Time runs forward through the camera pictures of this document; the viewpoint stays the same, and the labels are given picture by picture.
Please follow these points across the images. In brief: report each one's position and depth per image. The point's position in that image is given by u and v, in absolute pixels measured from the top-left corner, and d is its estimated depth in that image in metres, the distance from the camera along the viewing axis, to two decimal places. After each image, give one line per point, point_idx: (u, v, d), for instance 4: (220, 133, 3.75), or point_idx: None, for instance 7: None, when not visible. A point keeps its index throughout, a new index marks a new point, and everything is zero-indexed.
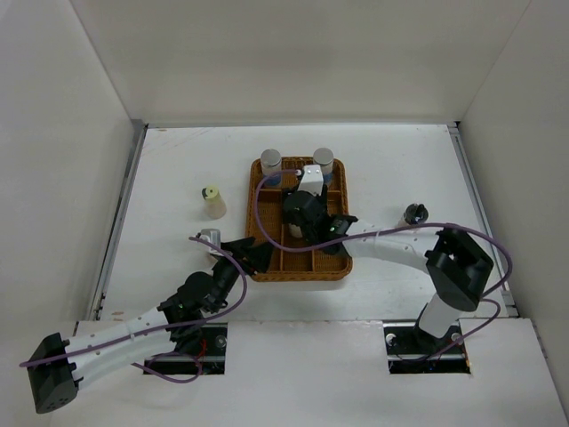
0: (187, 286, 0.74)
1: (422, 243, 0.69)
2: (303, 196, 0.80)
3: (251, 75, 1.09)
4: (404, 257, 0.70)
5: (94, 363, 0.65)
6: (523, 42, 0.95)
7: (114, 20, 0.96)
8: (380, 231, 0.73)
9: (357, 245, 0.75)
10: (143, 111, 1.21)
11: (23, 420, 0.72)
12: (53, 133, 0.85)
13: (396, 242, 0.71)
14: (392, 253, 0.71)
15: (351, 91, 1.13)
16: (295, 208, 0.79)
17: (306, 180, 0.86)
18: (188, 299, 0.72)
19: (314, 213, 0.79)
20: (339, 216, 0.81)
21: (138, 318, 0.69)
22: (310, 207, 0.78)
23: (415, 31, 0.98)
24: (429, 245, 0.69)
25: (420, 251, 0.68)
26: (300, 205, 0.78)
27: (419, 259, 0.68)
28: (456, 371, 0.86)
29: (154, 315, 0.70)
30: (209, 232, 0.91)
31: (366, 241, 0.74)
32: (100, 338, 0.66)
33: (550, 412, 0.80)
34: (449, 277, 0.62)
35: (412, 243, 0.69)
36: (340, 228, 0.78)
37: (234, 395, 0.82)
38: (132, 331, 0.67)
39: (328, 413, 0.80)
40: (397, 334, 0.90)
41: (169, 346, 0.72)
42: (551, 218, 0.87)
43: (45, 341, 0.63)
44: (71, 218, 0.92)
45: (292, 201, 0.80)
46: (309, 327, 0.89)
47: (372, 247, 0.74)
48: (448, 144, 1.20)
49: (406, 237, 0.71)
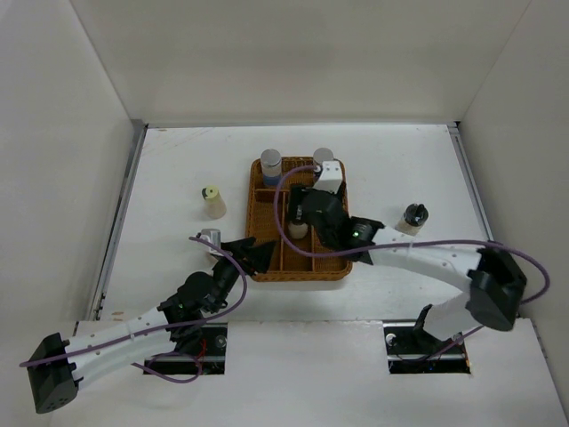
0: (187, 286, 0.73)
1: (462, 260, 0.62)
2: (323, 196, 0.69)
3: (251, 75, 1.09)
4: (441, 273, 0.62)
5: (94, 363, 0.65)
6: (523, 43, 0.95)
7: (114, 20, 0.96)
8: (413, 242, 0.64)
9: (384, 256, 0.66)
10: (143, 111, 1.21)
11: (23, 419, 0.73)
12: (54, 133, 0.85)
13: (432, 256, 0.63)
14: (427, 268, 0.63)
15: (351, 91, 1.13)
16: (316, 210, 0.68)
17: (324, 177, 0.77)
18: (188, 299, 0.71)
19: (336, 217, 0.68)
20: (362, 220, 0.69)
21: (137, 318, 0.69)
22: (332, 210, 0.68)
23: (415, 31, 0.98)
24: (470, 262, 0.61)
25: (461, 269, 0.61)
26: (323, 208, 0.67)
27: (459, 278, 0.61)
28: (456, 371, 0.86)
29: (154, 315, 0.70)
30: (209, 232, 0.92)
31: (396, 252, 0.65)
32: (100, 338, 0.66)
33: (550, 413, 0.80)
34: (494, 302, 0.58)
35: (452, 260, 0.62)
36: (365, 233, 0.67)
37: (234, 395, 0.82)
38: (132, 332, 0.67)
39: (328, 413, 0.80)
40: (397, 334, 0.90)
41: (169, 346, 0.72)
42: (551, 218, 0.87)
43: (46, 341, 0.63)
44: (71, 218, 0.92)
45: (310, 202, 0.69)
46: (309, 327, 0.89)
47: (403, 259, 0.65)
48: (448, 144, 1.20)
49: (444, 251, 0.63)
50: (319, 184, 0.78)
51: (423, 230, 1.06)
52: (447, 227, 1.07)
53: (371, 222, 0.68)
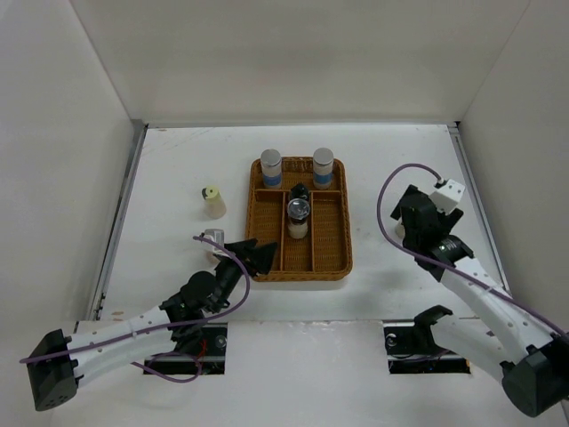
0: (188, 286, 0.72)
1: (532, 333, 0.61)
2: (425, 201, 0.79)
3: (251, 75, 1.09)
4: (499, 330, 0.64)
5: (95, 360, 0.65)
6: (523, 42, 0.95)
7: (114, 20, 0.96)
8: (492, 290, 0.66)
9: (457, 281, 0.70)
10: (143, 111, 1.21)
11: (22, 419, 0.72)
12: (54, 133, 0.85)
13: (504, 314, 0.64)
14: (492, 318, 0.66)
15: (351, 91, 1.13)
16: (410, 207, 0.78)
17: (444, 191, 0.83)
18: (190, 298, 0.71)
19: (428, 221, 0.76)
20: (453, 239, 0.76)
21: (139, 317, 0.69)
22: (426, 213, 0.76)
23: (415, 30, 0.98)
24: (537, 339, 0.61)
25: (524, 339, 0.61)
26: (416, 206, 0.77)
27: (514, 343, 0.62)
28: (457, 371, 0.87)
29: (156, 313, 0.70)
30: (212, 232, 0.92)
31: (469, 287, 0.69)
32: (102, 335, 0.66)
33: (549, 413, 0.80)
34: (535, 387, 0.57)
35: (518, 326, 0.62)
36: (451, 251, 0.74)
37: (234, 396, 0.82)
38: (133, 329, 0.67)
39: (326, 412, 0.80)
40: (397, 334, 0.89)
41: (169, 345, 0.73)
42: (552, 218, 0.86)
43: (47, 337, 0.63)
44: (71, 218, 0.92)
45: (409, 201, 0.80)
46: (308, 327, 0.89)
47: (471, 295, 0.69)
48: (448, 144, 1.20)
49: (516, 315, 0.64)
50: (435, 195, 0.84)
51: None
52: None
53: (462, 245, 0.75)
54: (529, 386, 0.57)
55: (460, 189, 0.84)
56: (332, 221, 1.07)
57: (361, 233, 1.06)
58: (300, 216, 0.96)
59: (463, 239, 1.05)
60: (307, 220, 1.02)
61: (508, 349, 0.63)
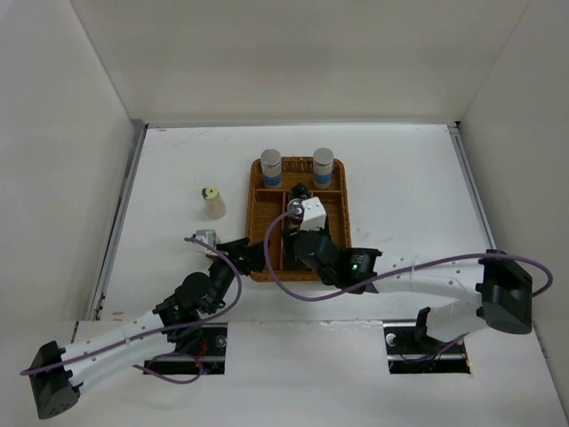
0: (184, 286, 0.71)
1: (468, 274, 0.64)
2: (310, 237, 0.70)
3: (251, 75, 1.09)
4: (448, 291, 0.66)
5: (92, 367, 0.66)
6: (523, 42, 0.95)
7: (114, 20, 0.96)
8: (416, 266, 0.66)
9: (389, 283, 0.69)
10: (144, 111, 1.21)
11: (23, 420, 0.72)
12: (53, 134, 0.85)
13: (437, 277, 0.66)
14: (434, 287, 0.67)
15: (350, 91, 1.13)
16: (309, 253, 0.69)
17: (308, 216, 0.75)
18: (184, 300, 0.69)
19: (331, 254, 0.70)
20: (360, 250, 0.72)
21: (132, 322, 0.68)
22: (324, 251, 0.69)
23: (416, 29, 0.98)
24: (476, 277, 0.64)
25: (468, 284, 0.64)
26: (315, 250, 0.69)
27: (467, 294, 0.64)
28: (456, 371, 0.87)
29: (149, 318, 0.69)
30: (203, 235, 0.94)
31: (400, 277, 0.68)
32: (96, 344, 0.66)
33: (548, 413, 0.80)
34: (508, 311, 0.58)
35: (457, 276, 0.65)
36: (364, 265, 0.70)
37: (234, 396, 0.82)
38: (127, 335, 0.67)
39: (325, 413, 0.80)
40: (397, 334, 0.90)
41: (170, 346, 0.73)
42: (552, 218, 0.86)
43: (43, 349, 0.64)
44: (70, 218, 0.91)
45: (299, 245, 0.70)
46: (308, 327, 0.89)
47: (407, 283, 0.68)
48: (448, 144, 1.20)
49: (447, 269, 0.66)
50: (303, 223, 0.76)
51: (424, 230, 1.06)
52: (448, 227, 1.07)
53: (367, 250, 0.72)
54: (503, 314, 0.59)
55: (317, 201, 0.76)
56: (332, 221, 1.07)
57: (361, 233, 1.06)
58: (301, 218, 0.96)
59: (463, 239, 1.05)
60: None
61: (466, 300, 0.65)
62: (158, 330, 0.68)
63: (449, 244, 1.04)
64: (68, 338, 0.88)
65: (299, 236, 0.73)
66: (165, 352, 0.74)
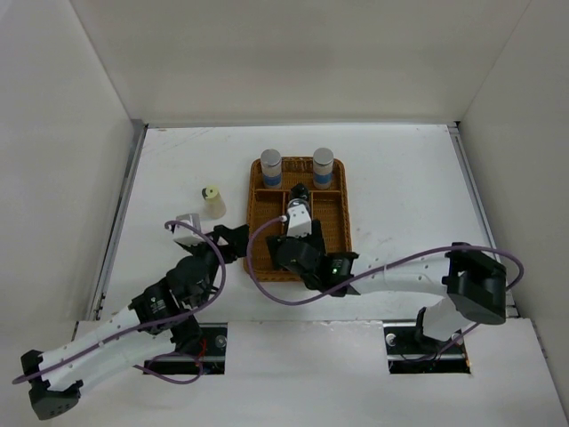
0: (175, 269, 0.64)
1: (436, 269, 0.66)
2: (292, 244, 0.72)
3: (251, 75, 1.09)
4: (420, 286, 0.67)
5: (71, 374, 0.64)
6: (523, 42, 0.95)
7: (114, 20, 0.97)
8: (388, 264, 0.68)
9: (366, 284, 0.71)
10: (144, 111, 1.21)
11: (23, 419, 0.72)
12: (53, 134, 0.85)
13: (408, 273, 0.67)
14: (407, 285, 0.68)
15: (350, 91, 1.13)
16: (291, 260, 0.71)
17: (293, 223, 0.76)
18: (176, 286, 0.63)
19: (313, 261, 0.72)
20: (340, 254, 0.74)
21: (107, 322, 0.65)
22: (306, 256, 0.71)
23: (416, 29, 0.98)
24: (444, 270, 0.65)
25: (436, 277, 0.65)
26: (296, 256, 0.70)
27: (436, 286, 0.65)
28: (457, 371, 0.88)
29: (124, 316, 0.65)
30: (188, 217, 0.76)
31: (374, 277, 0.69)
32: (72, 350, 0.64)
33: (549, 414, 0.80)
34: (476, 301, 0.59)
35: (426, 270, 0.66)
36: (344, 269, 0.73)
37: (234, 396, 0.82)
38: (100, 339, 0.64)
39: (325, 412, 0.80)
40: (397, 334, 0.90)
41: (169, 345, 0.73)
42: (552, 218, 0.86)
43: (24, 358, 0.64)
44: (70, 218, 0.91)
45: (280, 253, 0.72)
46: (308, 327, 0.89)
47: (381, 282, 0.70)
48: (448, 143, 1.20)
49: (417, 264, 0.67)
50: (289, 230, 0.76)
51: (424, 230, 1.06)
52: (448, 227, 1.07)
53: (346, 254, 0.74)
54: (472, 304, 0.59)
55: (302, 208, 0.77)
56: (332, 221, 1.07)
57: (361, 233, 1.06)
58: None
59: (463, 239, 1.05)
60: None
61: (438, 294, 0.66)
62: (133, 328, 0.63)
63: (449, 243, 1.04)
64: (68, 338, 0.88)
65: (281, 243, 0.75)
66: (164, 352, 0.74)
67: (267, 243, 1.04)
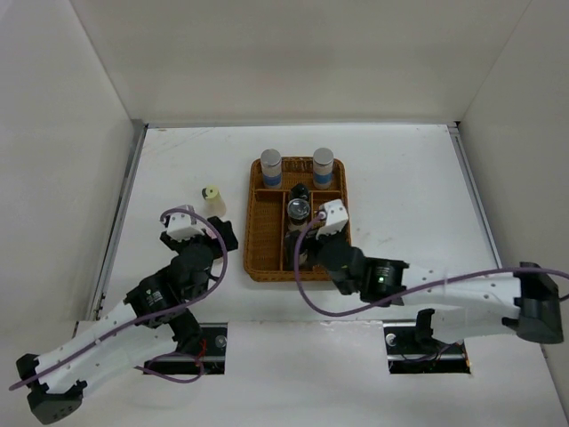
0: (180, 258, 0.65)
1: (504, 287, 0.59)
2: (342, 249, 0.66)
3: (251, 75, 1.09)
4: (483, 306, 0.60)
5: (71, 374, 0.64)
6: (523, 42, 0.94)
7: (114, 21, 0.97)
8: (448, 278, 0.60)
9: (419, 297, 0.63)
10: (144, 111, 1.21)
11: (23, 420, 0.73)
12: (53, 134, 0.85)
13: (471, 291, 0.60)
14: (467, 302, 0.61)
15: (350, 91, 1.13)
16: (340, 265, 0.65)
17: (331, 221, 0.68)
18: (180, 272, 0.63)
19: (360, 266, 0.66)
20: (388, 261, 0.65)
21: (102, 319, 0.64)
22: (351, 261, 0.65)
23: (416, 29, 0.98)
24: (513, 290, 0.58)
25: (505, 299, 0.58)
26: (348, 261, 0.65)
27: (505, 308, 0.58)
28: (457, 371, 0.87)
29: (121, 310, 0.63)
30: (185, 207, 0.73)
31: (430, 292, 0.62)
32: (68, 350, 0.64)
33: (548, 414, 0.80)
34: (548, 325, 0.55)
35: (492, 290, 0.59)
36: (389, 277, 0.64)
37: (233, 396, 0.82)
38: (97, 336, 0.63)
39: (324, 412, 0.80)
40: (397, 334, 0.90)
41: (170, 343, 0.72)
42: (553, 218, 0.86)
43: (20, 363, 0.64)
44: (70, 218, 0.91)
45: (329, 257, 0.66)
46: (308, 328, 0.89)
47: (436, 297, 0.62)
48: (448, 143, 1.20)
49: (481, 281, 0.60)
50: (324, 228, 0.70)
51: (424, 230, 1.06)
52: (448, 226, 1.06)
53: (394, 262, 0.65)
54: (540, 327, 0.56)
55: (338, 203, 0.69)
56: None
57: (361, 233, 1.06)
58: (301, 216, 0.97)
59: (463, 239, 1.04)
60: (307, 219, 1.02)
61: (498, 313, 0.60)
62: (129, 324, 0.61)
63: (449, 243, 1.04)
64: (68, 338, 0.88)
65: (325, 247, 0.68)
66: (165, 352, 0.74)
67: (267, 243, 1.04)
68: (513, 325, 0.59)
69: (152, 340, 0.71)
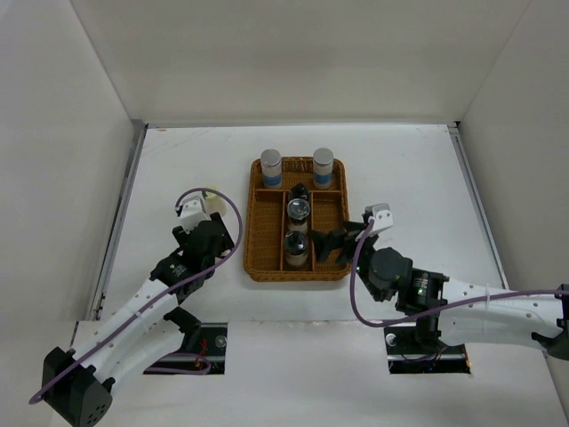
0: (196, 231, 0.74)
1: (547, 309, 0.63)
2: (396, 260, 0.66)
3: (251, 75, 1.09)
4: (523, 325, 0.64)
5: (111, 356, 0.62)
6: (523, 42, 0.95)
7: (115, 21, 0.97)
8: (491, 295, 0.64)
9: (460, 311, 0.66)
10: (144, 111, 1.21)
11: (23, 420, 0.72)
12: (53, 134, 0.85)
13: (514, 309, 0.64)
14: (508, 319, 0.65)
15: (350, 91, 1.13)
16: (394, 277, 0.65)
17: (379, 226, 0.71)
18: (203, 241, 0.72)
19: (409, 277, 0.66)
20: (426, 273, 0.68)
21: (135, 297, 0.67)
22: (405, 274, 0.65)
23: (416, 29, 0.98)
24: (555, 311, 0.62)
25: (547, 318, 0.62)
26: (400, 273, 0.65)
27: (545, 327, 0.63)
28: (456, 371, 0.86)
29: (150, 286, 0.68)
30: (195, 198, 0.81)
31: (473, 307, 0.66)
32: (106, 332, 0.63)
33: (548, 414, 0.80)
34: None
35: (534, 310, 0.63)
36: (428, 289, 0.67)
37: (233, 396, 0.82)
38: (136, 310, 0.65)
39: (324, 412, 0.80)
40: (397, 334, 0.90)
41: (179, 335, 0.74)
42: (553, 219, 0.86)
43: (47, 360, 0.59)
44: (70, 218, 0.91)
45: (381, 267, 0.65)
46: (308, 328, 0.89)
47: (478, 313, 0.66)
48: (448, 143, 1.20)
49: (524, 301, 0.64)
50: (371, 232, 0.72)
51: (424, 230, 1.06)
52: (448, 227, 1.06)
53: (432, 275, 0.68)
54: None
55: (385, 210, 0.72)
56: (332, 221, 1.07)
57: None
58: (301, 216, 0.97)
59: (463, 239, 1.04)
60: (307, 220, 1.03)
61: (536, 332, 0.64)
62: (164, 293, 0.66)
63: (449, 243, 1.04)
64: (68, 338, 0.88)
65: (374, 255, 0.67)
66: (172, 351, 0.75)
67: (267, 243, 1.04)
68: (547, 342, 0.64)
69: (161, 334, 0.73)
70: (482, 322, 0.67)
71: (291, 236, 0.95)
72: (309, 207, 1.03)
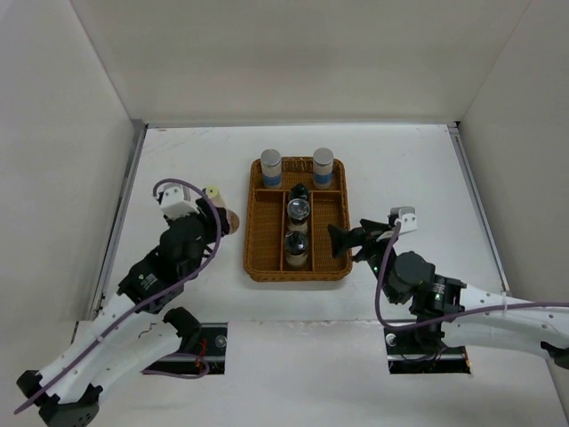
0: (167, 236, 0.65)
1: (562, 320, 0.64)
2: (420, 263, 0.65)
3: (251, 75, 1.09)
4: (536, 333, 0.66)
5: (77, 381, 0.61)
6: (523, 43, 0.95)
7: (114, 21, 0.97)
8: (510, 305, 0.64)
9: (474, 318, 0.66)
10: (144, 111, 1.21)
11: (23, 419, 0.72)
12: (53, 134, 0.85)
13: (530, 318, 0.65)
14: (522, 327, 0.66)
15: (350, 91, 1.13)
16: (417, 281, 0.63)
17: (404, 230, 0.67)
18: (173, 248, 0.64)
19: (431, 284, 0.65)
20: (444, 278, 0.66)
21: (100, 316, 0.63)
22: (428, 280, 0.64)
23: (416, 29, 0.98)
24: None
25: (561, 330, 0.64)
26: (424, 278, 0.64)
27: (556, 338, 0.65)
28: (457, 371, 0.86)
29: (116, 303, 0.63)
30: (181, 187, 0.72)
31: (489, 315, 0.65)
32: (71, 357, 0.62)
33: (548, 414, 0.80)
34: None
35: (549, 320, 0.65)
36: (444, 294, 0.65)
37: (233, 396, 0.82)
38: (99, 334, 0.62)
39: (324, 412, 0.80)
40: (397, 334, 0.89)
41: (174, 338, 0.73)
42: (552, 219, 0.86)
43: (20, 382, 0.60)
44: (71, 218, 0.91)
45: (405, 270, 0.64)
46: (308, 327, 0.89)
47: (493, 320, 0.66)
48: (448, 143, 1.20)
49: (540, 311, 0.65)
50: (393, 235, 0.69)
51: (424, 230, 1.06)
52: (448, 227, 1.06)
53: (448, 281, 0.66)
54: None
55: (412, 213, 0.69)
56: (332, 221, 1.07)
57: None
58: (301, 216, 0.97)
59: (463, 239, 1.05)
60: (307, 220, 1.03)
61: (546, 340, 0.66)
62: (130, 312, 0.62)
63: (449, 243, 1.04)
64: (68, 338, 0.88)
65: (397, 257, 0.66)
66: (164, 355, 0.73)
67: (267, 243, 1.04)
68: (555, 351, 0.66)
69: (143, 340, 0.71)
70: (490, 328, 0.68)
71: (291, 236, 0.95)
72: (309, 207, 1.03)
